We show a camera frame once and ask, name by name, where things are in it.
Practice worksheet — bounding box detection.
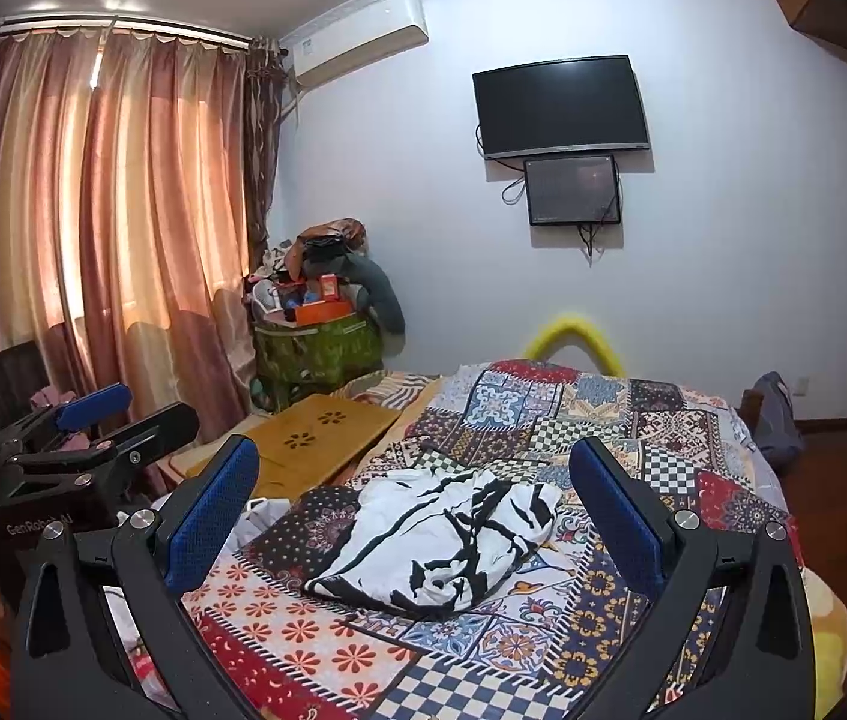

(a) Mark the patchwork patterned blanket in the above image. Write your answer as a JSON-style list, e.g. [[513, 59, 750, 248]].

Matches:
[[104, 358, 830, 720]]

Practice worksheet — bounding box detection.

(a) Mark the grey backpack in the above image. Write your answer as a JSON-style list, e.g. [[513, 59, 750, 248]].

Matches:
[[753, 371, 807, 473]]

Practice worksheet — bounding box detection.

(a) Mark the pink cloth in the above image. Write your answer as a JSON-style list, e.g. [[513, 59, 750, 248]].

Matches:
[[29, 386, 90, 451]]

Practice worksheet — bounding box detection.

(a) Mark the yellow fleece blanket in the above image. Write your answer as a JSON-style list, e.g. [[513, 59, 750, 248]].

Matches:
[[802, 566, 847, 698]]

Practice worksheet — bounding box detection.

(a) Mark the pile of clothes and bags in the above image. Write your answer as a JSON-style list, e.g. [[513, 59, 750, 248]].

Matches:
[[250, 217, 372, 308]]

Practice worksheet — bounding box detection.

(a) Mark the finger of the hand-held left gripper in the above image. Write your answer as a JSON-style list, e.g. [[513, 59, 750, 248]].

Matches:
[[0, 382, 133, 460], [7, 401, 200, 496]]

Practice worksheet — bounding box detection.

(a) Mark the striped bed sheet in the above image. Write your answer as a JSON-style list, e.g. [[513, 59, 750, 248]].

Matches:
[[329, 371, 443, 421]]

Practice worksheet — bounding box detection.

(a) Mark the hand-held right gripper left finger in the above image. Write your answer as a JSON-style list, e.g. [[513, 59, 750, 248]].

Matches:
[[10, 431, 263, 720]]

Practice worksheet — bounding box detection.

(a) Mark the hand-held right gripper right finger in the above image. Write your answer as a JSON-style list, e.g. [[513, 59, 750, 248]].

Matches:
[[567, 433, 818, 720]]

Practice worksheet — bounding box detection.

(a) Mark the dark wooden chair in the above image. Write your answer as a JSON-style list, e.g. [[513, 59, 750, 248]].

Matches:
[[0, 337, 56, 428]]

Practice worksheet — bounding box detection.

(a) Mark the wooden lap desk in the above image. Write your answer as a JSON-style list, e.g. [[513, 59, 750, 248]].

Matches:
[[183, 394, 403, 496]]

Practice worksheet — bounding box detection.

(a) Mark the yellow foam hoop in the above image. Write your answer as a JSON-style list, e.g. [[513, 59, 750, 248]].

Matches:
[[524, 311, 627, 377]]

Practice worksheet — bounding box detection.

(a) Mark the white air conditioner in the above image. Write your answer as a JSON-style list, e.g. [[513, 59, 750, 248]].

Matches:
[[280, 0, 430, 87]]

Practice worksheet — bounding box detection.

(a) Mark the brown side curtain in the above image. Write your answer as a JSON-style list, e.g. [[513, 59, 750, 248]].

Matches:
[[245, 41, 288, 278]]

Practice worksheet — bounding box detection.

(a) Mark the small black wall monitor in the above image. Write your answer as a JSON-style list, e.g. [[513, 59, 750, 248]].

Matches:
[[523, 154, 623, 227]]

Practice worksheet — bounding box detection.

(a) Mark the orange box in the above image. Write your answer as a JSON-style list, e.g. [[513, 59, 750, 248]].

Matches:
[[294, 300, 353, 327]]

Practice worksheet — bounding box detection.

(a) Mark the white curtain rail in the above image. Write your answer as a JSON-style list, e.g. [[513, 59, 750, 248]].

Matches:
[[0, 11, 252, 42]]

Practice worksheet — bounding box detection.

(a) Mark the black and white garment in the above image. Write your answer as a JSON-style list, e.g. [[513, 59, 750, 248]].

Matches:
[[303, 465, 563, 620]]

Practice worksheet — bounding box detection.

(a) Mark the pink orange window curtain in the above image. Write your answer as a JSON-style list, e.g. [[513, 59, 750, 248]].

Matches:
[[0, 19, 255, 496]]

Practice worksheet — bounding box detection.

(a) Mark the black wall television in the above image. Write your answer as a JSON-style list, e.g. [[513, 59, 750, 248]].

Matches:
[[472, 55, 653, 161]]

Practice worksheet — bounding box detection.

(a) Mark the green patterned storage bag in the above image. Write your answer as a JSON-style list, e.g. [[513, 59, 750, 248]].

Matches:
[[253, 311, 387, 413]]

